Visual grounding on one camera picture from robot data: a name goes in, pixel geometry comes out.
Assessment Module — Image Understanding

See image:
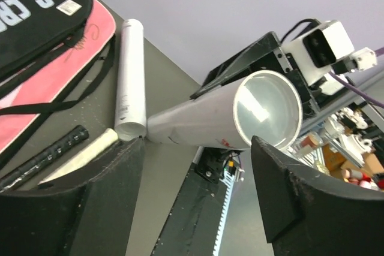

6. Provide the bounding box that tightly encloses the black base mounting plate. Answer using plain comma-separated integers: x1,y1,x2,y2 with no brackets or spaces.
152,147,244,256

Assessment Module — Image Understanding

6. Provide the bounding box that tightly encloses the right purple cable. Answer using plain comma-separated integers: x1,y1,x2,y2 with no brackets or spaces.
328,46,384,106

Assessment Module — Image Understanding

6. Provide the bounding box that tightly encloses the black badminton racket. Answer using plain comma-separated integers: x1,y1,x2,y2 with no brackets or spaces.
1,125,89,193

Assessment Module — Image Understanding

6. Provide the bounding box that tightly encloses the white shuttlecock tube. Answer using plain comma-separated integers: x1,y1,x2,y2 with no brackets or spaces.
146,70,303,150
114,19,147,141

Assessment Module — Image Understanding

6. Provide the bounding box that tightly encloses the pink racket bag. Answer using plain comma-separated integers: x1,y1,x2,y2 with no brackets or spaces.
1,0,116,162

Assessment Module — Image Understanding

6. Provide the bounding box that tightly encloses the black Crossway racket bag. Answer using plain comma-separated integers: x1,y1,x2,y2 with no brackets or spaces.
1,0,93,79

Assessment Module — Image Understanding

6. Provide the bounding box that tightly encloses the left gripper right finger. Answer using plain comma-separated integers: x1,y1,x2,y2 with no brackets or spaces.
251,136,383,255

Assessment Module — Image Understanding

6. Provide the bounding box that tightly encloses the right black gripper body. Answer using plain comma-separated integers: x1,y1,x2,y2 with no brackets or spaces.
190,32,320,118

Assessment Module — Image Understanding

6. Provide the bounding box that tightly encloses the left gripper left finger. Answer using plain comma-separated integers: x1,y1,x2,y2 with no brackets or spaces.
1,138,145,255

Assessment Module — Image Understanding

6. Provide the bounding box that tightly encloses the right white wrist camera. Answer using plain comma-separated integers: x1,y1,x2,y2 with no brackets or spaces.
280,19,377,96

